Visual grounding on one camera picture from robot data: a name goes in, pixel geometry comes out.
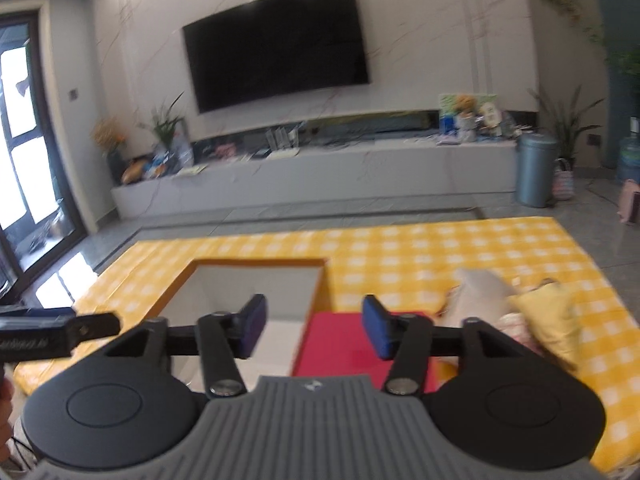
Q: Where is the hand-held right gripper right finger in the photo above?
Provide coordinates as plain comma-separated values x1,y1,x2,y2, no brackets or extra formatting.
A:
362,295,528,396

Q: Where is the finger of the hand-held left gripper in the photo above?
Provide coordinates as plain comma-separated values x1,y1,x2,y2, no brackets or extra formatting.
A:
64,312,122,356

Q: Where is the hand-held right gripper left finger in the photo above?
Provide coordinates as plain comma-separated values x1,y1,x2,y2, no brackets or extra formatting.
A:
102,294,268,397

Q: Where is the red cloth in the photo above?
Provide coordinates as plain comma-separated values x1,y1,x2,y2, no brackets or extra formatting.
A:
292,311,443,379

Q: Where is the orange-rimmed cardboard box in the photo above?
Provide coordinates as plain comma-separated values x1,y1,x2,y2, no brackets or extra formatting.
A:
149,257,332,377

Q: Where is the white soft pouch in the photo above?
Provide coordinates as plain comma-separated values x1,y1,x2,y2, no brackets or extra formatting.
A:
434,267,522,342

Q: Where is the pink patterned soft item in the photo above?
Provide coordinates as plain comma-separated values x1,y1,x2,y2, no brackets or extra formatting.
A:
499,312,532,352

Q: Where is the person's left hand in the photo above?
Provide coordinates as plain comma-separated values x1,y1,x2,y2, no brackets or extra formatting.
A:
0,379,14,442

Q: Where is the yellow checkered cloth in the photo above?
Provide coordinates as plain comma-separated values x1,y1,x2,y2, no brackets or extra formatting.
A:
12,216,640,476

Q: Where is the brown bread-shaped cushion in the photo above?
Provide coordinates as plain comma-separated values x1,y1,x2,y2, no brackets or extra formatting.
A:
122,159,151,184

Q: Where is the white marble television console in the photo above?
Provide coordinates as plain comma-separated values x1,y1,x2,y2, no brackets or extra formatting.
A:
111,137,518,220

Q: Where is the dark vase with dried flowers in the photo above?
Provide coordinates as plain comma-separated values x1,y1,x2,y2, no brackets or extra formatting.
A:
91,117,128,185

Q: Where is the blue snack bag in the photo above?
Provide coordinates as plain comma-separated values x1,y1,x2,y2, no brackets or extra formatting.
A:
145,155,174,179

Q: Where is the dark framed glass door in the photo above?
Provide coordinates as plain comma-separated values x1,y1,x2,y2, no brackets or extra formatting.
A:
0,10,91,306

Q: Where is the white router with antennas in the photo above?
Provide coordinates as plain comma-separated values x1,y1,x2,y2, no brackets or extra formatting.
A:
265,127,301,159

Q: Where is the green plant in glass vase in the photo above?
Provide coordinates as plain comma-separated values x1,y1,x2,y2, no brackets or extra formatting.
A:
140,92,194,168

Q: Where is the grey-blue round trash can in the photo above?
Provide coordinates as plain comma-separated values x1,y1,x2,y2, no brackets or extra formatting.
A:
515,132,559,209

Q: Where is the green picture board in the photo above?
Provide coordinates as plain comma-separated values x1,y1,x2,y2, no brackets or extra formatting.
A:
439,92,501,134

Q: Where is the potted long-leaf plant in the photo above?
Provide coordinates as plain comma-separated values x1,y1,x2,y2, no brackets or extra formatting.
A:
529,85,607,171

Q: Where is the pink plastic stool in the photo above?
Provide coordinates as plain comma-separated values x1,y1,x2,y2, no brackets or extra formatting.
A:
616,180,640,225

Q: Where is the blue water jug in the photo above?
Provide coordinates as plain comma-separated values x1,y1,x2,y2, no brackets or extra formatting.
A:
616,117,640,184

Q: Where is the bushy green potted plant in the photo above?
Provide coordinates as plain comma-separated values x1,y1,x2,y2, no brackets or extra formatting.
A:
586,25,640,111

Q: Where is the hanging vine plant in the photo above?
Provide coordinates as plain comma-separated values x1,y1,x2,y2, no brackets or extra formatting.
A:
537,0,587,24

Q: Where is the black wall television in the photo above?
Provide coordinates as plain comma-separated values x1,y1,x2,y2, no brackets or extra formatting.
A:
181,0,371,115

